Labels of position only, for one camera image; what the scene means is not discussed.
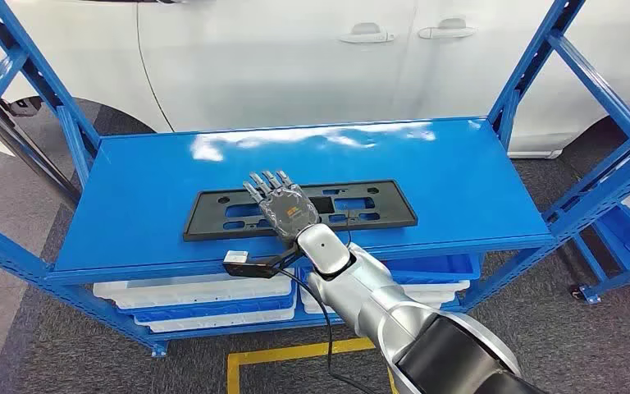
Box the blue metal shelf rack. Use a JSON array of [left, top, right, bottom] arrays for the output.
[[0, 0, 630, 360]]

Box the black camera cable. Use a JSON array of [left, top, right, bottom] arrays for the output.
[[271, 266, 376, 394]]

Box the white car door handle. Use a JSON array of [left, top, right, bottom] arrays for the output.
[[338, 22, 396, 44], [418, 17, 477, 40]]

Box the black plastic car part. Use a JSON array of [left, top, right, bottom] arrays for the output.
[[182, 180, 418, 242]]

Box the blue rack on casters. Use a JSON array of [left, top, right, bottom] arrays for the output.
[[568, 185, 630, 305]]

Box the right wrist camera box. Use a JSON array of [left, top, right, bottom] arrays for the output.
[[222, 249, 301, 280]]

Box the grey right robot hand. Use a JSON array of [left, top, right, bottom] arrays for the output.
[[243, 170, 321, 244]]

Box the white car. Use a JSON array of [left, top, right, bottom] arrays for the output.
[[0, 0, 630, 160]]

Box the white plastic bin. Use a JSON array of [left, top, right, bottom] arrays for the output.
[[93, 270, 295, 310], [134, 307, 298, 334], [299, 266, 471, 317]]

